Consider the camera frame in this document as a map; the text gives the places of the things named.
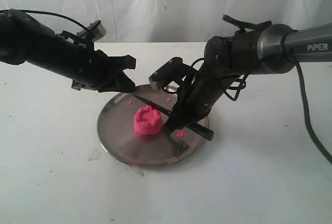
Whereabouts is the white backdrop curtain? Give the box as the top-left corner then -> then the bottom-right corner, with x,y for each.
1,0 -> 331,43

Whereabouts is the black knife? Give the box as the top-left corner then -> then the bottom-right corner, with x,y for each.
134,95 -> 214,141

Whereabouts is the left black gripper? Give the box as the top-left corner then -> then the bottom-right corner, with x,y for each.
56,41 -> 136,93

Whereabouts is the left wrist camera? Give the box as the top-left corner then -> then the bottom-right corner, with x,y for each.
61,20 -> 107,45

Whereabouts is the pink clay crumb right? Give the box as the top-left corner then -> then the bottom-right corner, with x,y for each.
176,131 -> 185,137

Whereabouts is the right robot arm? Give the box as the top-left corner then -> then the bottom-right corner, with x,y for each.
163,24 -> 331,134

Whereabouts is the pink clay lump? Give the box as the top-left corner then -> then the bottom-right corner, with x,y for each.
133,105 -> 163,136

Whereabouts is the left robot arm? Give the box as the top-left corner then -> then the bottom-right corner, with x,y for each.
1,9 -> 136,93

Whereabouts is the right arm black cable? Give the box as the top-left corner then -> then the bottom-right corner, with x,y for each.
191,14 -> 332,164

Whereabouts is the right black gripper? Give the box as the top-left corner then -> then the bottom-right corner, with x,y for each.
162,65 -> 233,134

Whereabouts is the round steel plate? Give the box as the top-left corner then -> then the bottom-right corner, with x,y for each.
97,84 -> 206,168

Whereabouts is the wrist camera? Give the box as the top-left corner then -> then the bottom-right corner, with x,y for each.
61,20 -> 107,45
149,57 -> 197,90

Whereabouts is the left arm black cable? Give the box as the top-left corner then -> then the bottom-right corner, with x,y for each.
7,9 -> 90,32

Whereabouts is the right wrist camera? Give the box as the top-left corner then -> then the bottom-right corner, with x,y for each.
149,57 -> 197,90

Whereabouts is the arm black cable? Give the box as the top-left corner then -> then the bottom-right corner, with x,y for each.
7,9 -> 90,32
191,14 -> 332,164

